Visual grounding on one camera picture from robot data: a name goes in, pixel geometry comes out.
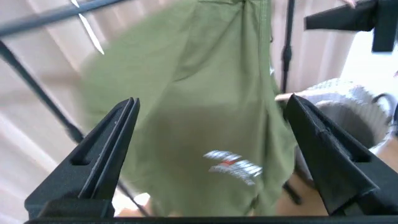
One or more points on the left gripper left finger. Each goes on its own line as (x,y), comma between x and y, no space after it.
(59,189)

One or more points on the beige curtain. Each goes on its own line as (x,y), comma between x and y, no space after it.
(31,149)

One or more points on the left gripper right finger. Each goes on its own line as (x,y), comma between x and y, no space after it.
(329,168)

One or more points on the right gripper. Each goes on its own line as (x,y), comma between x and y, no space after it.
(385,25)

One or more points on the green long-sleeved shirt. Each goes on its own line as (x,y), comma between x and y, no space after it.
(202,93)

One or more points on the black clothes rack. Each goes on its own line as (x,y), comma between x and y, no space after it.
(31,84)

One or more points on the white laundry basket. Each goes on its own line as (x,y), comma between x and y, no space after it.
(351,115)

